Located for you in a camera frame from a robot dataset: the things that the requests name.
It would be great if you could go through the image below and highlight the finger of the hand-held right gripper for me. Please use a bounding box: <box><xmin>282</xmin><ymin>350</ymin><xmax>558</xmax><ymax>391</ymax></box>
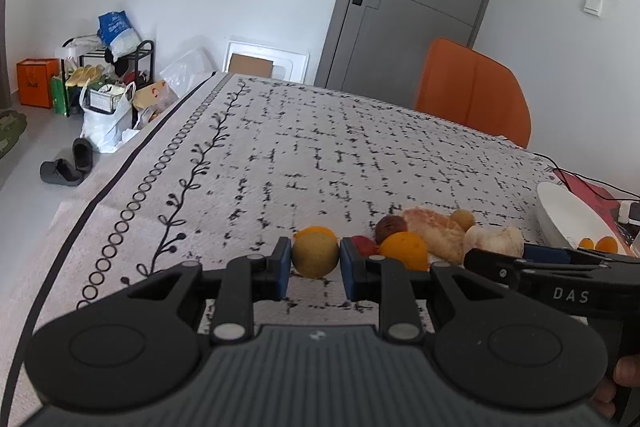
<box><xmin>463</xmin><ymin>248</ymin><xmax>536</xmax><ymax>288</ymax></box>
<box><xmin>522</xmin><ymin>244</ymin><xmax>640</xmax><ymax>269</ymax></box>

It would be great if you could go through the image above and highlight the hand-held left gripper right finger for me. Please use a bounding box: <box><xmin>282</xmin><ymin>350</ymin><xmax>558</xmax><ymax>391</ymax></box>
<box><xmin>339</xmin><ymin>238</ymin><xmax>521</xmax><ymax>343</ymax></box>

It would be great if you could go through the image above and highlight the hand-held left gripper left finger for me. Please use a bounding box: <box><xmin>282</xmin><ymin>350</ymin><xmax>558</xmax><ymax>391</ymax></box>
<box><xmin>125</xmin><ymin>236</ymin><xmax>293</xmax><ymax>345</ymax></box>

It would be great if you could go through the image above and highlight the peeled pomelo segment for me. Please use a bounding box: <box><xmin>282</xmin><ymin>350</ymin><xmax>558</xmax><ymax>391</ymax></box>
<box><xmin>402</xmin><ymin>206</ymin><xmax>467</xmax><ymax>264</ymax></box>
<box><xmin>462</xmin><ymin>225</ymin><xmax>525</xmax><ymax>258</ymax></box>

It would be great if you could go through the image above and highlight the bright red small fruit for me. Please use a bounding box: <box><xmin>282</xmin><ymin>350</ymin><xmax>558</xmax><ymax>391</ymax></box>
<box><xmin>350</xmin><ymin>234</ymin><xmax>379</xmax><ymax>257</ymax></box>

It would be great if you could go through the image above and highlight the yellow-green kiwi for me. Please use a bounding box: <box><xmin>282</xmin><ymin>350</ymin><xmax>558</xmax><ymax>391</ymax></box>
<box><xmin>291</xmin><ymin>234</ymin><xmax>341</xmax><ymax>279</ymax></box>
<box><xmin>450</xmin><ymin>209</ymin><xmax>477</xmax><ymax>232</ymax></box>

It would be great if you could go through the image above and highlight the white plate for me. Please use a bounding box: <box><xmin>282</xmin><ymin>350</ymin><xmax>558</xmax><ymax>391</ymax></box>
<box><xmin>536</xmin><ymin>181</ymin><xmax>631</xmax><ymax>255</ymax></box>

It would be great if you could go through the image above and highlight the large orange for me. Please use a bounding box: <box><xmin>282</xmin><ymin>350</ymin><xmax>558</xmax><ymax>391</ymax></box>
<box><xmin>378</xmin><ymin>231</ymin><xmax>430</xmax><ymax>272</ymax></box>
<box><xmin>294</xmin><ymin>226</ymin><xmax>338</xmax><ymax>241</ymax></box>

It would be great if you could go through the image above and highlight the dark red small fruit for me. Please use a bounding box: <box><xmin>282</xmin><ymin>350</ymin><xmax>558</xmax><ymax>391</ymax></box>
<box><xmin>375</xmin><ymin>215</ymin><xmax>408</xmax><ymax>244</ymax></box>

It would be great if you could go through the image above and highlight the person's right hand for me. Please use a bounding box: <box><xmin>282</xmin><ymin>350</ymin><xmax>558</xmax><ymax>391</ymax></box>
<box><xmin>592</xmin><ymin>353</ymin><xmax>640</xmax><ymax>419</ymax></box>

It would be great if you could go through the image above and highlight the red and orange cartoon mat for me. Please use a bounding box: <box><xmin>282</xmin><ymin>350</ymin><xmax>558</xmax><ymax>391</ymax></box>
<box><xmin>547</xmin><ymin>167</ymin><xmax>640</xmax><ymax>258</ymax></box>

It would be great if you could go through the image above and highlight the white charger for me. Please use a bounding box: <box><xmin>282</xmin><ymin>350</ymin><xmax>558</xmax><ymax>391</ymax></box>
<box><xmin>617</xmin><ymin>199</ymin><xmax>640</xmax><ymax>225</ymax></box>

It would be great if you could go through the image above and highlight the orange chair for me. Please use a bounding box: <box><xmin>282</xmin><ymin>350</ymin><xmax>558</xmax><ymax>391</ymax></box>
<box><xmin>415</xmin><ymin>38</ymin><xmax>532</xmax><ymax>148</ymax></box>

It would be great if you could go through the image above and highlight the brown cardboard sheet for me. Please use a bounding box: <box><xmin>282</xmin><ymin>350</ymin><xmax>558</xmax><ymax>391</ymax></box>
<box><xmin>228</xmin><ymin>53</ymin><xmax>276</xmax><ymax>78</ymax></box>

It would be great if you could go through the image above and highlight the white framed board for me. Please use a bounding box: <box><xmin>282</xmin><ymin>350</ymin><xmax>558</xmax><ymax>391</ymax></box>
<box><xmin>223</xmin><ymin>38</ymin><xmax>310</xmax><ymax>84</ymax></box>

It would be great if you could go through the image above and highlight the beige bag with orange print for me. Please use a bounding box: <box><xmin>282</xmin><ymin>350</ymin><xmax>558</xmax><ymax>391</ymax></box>
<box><xmin>132</xmin><ymin>80</ymin><xmax>179</xmax><ymax>128</ymax></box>

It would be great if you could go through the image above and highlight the clear plastic bag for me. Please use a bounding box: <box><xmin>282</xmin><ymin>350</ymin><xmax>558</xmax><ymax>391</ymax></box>
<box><xmin>160</xmin><ymin>48</ymin><xmax>218</xmax><ymax>100</ymax></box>

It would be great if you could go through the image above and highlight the white plastic bag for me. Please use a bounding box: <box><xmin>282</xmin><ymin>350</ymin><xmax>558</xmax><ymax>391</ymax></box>
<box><xmin>80</xmin><ymin>79</ymin><xmax>141</xmax><ymax>154</ymax></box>

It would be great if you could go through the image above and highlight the black slipper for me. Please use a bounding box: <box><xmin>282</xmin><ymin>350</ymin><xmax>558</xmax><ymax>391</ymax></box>
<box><xmin>72</xmin><ymin>138</ymin><xmax>94</xmax><ymax>172</ymax></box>
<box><xmin>40</xmin><ymin>158</ymin><xmax>83</xmax><ymax>186</ymax></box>

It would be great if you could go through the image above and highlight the white mesh basket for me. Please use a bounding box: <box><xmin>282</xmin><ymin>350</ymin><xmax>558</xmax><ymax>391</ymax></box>
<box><xmin>89</xmin><ymin>84</ymin><xmax>126</xmax><ymax>112</ymax></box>

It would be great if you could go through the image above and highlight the black metal rack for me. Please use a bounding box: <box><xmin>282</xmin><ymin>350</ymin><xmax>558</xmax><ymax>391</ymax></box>
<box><xmin>62</xmin><ymin>38</ymin><xmax>155</xmax><ymax>130</ymax></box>

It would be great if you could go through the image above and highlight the green bag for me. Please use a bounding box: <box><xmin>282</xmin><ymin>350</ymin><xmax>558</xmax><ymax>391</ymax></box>
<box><xmin>51</xmin><ymin>74</ymin><xmax>71</xmax><ymax>116</ymax></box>

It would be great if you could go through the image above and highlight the blue and white bag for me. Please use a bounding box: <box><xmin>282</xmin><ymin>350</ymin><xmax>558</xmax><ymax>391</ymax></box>
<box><xmin>97</xmin><ymin>10</ymin><xmax>141</xmax><ymax>62</ymax></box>

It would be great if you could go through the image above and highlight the green rug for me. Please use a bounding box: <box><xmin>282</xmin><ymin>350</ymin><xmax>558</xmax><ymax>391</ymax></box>
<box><xmin>0</xmin><ymin>109</ymin><xmax>28</xmax><ymax>162</ymax></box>

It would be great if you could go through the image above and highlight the orange box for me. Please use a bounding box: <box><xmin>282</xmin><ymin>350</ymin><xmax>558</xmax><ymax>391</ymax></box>
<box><xmin>16</xmin><ymin>57</ymin><xmax>61</xmax><ymax>109</ymax></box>

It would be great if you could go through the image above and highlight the black cable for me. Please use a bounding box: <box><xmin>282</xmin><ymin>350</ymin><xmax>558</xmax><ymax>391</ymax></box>
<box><xmin>532</xmin><ymin>152</ymin><xmax>640</xmax><ymax>202</ymax></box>

